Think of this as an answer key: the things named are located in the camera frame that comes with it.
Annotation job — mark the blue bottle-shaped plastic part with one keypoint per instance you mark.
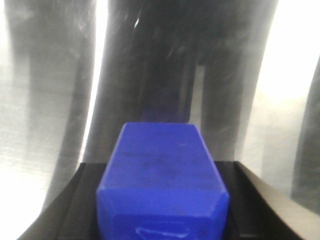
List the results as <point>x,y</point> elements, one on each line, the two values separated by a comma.
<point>161,183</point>

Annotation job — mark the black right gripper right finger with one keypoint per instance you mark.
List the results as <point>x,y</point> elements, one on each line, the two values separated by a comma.
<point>249,216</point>

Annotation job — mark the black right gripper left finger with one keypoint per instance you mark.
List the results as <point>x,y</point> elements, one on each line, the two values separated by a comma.
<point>72,215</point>

